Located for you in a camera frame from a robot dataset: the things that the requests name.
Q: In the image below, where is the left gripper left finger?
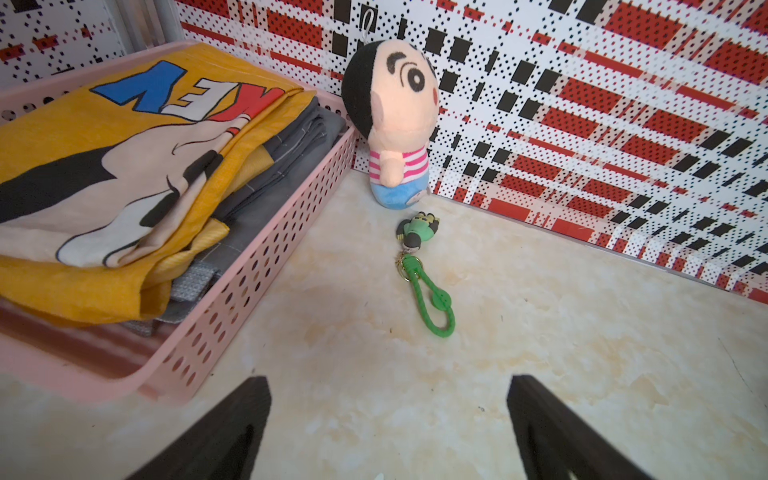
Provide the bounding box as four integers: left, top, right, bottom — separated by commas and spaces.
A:
130, 376, 272, 479

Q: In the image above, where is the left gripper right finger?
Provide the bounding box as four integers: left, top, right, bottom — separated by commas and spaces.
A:
507, 375, 650, 479

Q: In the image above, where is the pink perforated plastic basket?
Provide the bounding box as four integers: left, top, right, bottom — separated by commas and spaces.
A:
1, 43, 355, 403

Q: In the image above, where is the grey folded cloth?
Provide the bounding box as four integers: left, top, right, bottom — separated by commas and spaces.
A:
121, 99, 347, 337

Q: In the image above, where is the cartoon boy plush doll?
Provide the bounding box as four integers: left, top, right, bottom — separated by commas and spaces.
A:
341, 39, 439, 210

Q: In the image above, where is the green keychain toy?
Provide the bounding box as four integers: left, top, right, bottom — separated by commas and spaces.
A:
395, 211, 456, 338

